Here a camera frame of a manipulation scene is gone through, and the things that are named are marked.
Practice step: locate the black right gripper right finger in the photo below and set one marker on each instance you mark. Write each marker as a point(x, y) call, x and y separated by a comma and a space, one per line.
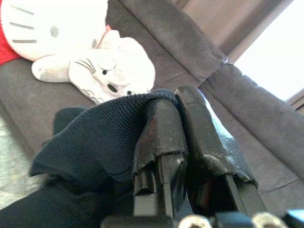
point(204, 154)

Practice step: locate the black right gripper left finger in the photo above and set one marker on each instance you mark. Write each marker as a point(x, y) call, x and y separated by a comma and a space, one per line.
point(161, 142)

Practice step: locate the black ribbed knit garment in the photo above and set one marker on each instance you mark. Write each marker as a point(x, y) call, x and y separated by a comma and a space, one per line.
point(95, 142)

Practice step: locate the Totoro plush toy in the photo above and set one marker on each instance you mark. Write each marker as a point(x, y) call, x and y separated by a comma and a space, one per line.
point(107, 66)

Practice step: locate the dark brown sofa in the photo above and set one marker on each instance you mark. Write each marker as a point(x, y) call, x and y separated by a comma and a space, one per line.
point(166, 35)

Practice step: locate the pink Hello Kitty cushion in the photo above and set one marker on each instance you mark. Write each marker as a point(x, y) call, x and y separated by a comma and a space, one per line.
point(59, 23)

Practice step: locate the red cushion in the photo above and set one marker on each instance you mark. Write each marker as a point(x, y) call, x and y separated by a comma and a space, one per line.
point(6, 52)

